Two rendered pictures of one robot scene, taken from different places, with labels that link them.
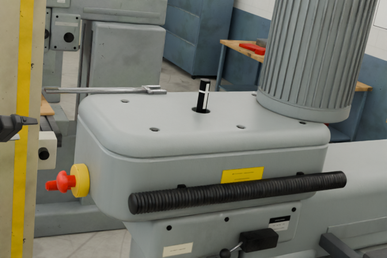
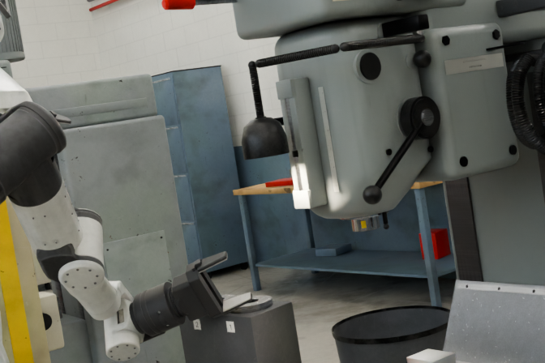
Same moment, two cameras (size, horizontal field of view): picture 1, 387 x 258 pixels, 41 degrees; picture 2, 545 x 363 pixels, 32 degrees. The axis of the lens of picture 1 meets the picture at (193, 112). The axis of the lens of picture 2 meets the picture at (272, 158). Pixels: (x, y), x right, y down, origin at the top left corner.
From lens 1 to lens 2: 0.97 m
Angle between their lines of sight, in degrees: 17
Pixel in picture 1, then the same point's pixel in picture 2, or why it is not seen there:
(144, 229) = not seen: outside the picture
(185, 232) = not seen: outside the picture
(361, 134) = not seen: hidden behind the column
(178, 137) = not seen: outside the picture
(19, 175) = (21, 343)
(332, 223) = not seen: outside the picture
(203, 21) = (194, 180)
